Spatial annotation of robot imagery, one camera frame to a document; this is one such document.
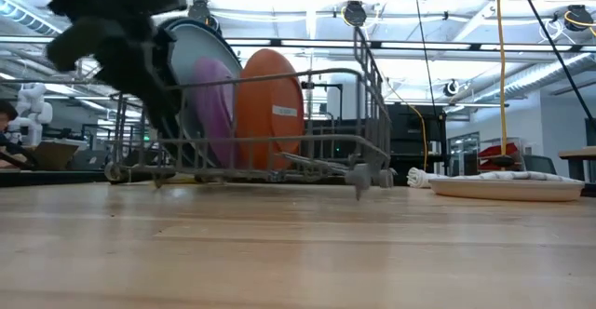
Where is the large light teal plate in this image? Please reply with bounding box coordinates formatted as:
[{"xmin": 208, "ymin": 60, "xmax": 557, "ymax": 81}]
[{"xmin": 160, "ymin": 18, "xmax": 246, "ymax": 168}]

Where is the red object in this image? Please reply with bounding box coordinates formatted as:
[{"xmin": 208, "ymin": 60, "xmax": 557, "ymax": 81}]
[{"xmin": 478, "ymin": 141, "xmax": 521, "ymax": 170}]

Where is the large blue plate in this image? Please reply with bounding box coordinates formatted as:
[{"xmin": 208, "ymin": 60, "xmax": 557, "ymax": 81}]
[{"xmin": 156, "ymin": 16, "xmax": 220, "ymax": 166}]

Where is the wooden table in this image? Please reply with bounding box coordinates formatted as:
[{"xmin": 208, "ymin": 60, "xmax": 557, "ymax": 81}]
[{"xmin": 557, "ymin": 145, "xmax": 596, "ymax": 182}]

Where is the thin black hanging cable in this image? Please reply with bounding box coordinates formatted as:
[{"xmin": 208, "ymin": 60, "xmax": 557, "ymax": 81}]
[{"xmin": 413, "ymin": 0, "xmax": 448, "ymax": 175}]

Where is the small orange plate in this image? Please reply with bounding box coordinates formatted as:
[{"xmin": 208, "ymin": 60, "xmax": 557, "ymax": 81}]
[{"xmin": 235, "ymin": 47, "xmax": 306, "ymax": 171}]

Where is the white robot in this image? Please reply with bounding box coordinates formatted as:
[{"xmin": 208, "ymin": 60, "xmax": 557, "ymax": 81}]
[{"xmin": 7, "ymin": 83, "xmax": 53, "ymax": 147}]

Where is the yellow hanging cable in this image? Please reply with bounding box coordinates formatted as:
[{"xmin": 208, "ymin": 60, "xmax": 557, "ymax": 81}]
[{"xmin": 495, "ymin": 0, "xmax": 509, "ymax": 159}]

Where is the white striped towel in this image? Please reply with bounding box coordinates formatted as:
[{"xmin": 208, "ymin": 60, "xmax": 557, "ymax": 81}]
[{"xmin": 406, "ymin": 167, "xmax": 578, "ymax": 189}]

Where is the small beige plate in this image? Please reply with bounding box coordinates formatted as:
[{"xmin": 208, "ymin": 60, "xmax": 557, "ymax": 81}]
[{"xmin": 427, "ymin": 177, "xmax": 586, "ymax": 203}]

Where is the black cabinet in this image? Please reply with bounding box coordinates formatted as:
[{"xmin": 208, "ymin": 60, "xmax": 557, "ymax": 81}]
[{"xmin": 388, "ymin": 102, "xmax": 448, "ymax": 173}]

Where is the small purple plate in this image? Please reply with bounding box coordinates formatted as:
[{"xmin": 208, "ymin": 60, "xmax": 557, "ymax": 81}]
[{"xmin": 193, "ymin": 57, "xmax": 238, "ymax": 169}]

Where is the thin yellow cable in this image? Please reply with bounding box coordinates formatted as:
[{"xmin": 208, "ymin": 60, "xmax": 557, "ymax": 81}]
[{"xmin": 386, "ymin": 89, "xmax": 429, "ymax": 173}]

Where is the person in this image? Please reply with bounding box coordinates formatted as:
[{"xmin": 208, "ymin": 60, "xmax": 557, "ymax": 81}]
[{"xmin": 0, "ymin": 99, "xmax": 34, "ymax": 168}]

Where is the cardboard box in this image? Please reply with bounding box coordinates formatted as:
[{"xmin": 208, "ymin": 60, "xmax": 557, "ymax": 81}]
[{"xmin": 31, "ymin": 140, "xmax": 80, "ymax": 170}]

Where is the grey wire dish rack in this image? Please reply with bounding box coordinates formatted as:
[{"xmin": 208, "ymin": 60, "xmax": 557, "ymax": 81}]
[{"xmin": 102, "ymin": 25, "xmax": 397, "ymax": 202}]

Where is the grey chair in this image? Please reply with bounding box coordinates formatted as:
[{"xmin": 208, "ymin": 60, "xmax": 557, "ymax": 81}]
[{"xmin": 521, "ymin": 154, "xmax": 558, "ymax": 175}]

